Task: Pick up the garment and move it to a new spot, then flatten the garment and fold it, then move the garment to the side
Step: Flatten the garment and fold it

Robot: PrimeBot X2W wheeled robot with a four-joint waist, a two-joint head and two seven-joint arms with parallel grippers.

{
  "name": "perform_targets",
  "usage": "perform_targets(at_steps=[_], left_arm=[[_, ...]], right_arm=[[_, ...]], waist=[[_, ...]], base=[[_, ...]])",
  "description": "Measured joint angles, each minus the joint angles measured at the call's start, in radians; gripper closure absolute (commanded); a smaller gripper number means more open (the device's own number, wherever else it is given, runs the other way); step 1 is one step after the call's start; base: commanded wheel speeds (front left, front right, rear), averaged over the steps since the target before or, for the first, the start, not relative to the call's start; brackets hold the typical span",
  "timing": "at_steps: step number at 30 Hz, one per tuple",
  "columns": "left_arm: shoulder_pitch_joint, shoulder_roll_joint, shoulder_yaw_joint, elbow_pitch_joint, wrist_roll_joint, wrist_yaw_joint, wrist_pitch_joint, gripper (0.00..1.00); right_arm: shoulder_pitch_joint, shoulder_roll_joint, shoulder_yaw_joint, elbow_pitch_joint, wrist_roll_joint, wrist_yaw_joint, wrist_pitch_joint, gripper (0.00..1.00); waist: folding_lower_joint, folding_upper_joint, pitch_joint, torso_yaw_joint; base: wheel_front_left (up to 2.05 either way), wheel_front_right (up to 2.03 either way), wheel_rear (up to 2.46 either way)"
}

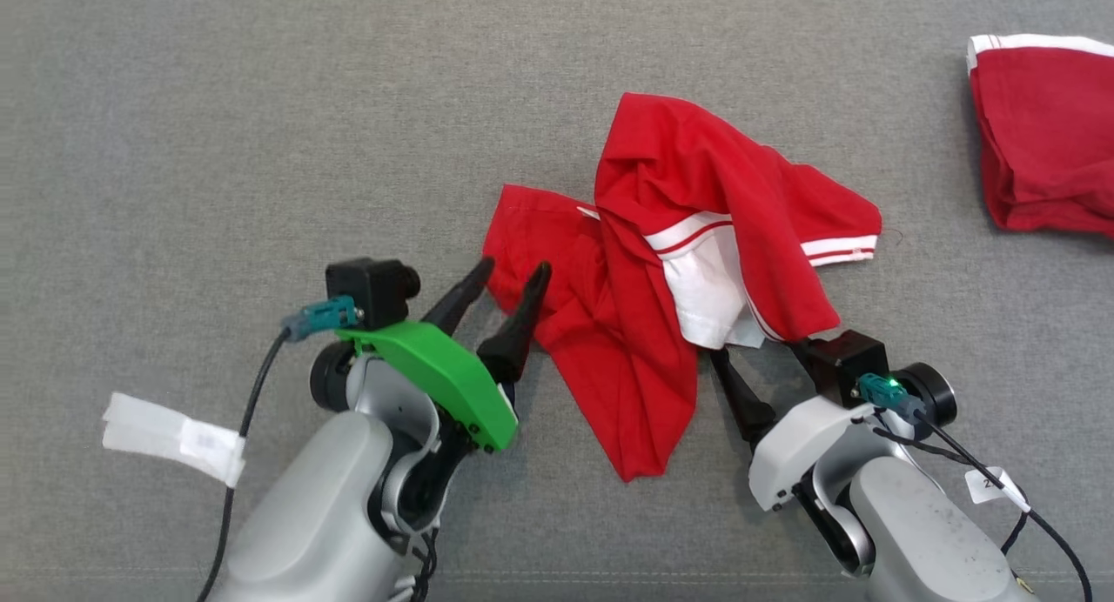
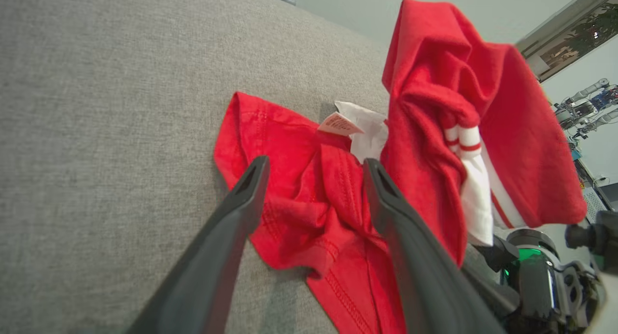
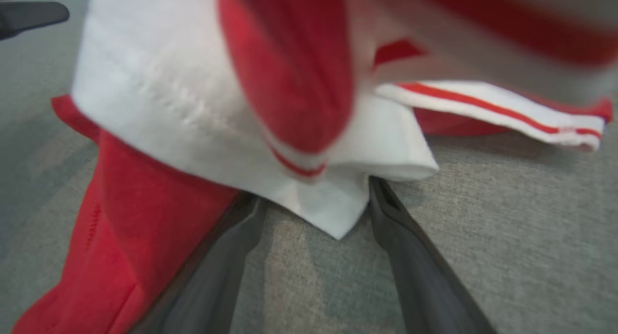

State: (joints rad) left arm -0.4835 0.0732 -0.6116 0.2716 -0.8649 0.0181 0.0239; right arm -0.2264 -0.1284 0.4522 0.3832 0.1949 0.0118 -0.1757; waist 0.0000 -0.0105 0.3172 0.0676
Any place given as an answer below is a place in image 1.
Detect red and white jersey shirt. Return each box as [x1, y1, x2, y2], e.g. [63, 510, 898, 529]
[483, 92, 883, 483]

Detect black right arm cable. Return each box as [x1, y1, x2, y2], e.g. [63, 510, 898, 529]
[870, 411, 1093, 602]

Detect white cloth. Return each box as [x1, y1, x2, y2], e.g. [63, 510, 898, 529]
[0, 0, 1114, 602]

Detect teal left camera connector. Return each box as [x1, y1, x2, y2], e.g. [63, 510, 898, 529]
[283, 295, 365, 342]

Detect small white cable tag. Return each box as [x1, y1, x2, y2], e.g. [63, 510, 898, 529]
[964, 467, 1032, 513]

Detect teal right camera connector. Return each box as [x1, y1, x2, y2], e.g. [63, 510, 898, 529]
[857, 372, 928, 425]

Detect red shorts with white trim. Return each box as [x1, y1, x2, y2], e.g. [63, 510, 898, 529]
[966, 33, 1114, 239]

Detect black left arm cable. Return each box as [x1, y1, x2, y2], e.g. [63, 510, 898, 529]
[196, 328, 292, 602]

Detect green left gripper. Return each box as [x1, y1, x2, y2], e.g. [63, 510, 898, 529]
[335, 256, 553, 453]

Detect teal camera connector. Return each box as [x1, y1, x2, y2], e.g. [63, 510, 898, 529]
[283, 295, 365, 342]
[857, 372, 928, 425]

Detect white tape cable label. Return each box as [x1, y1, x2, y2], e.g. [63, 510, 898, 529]
[102, 391, 247, 488]

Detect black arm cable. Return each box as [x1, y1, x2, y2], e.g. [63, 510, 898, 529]
[870, 411, 1093, 602]
[196, 328, 292, 602]

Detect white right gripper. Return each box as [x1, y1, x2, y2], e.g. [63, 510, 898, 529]
[709, 339, 880, 512]

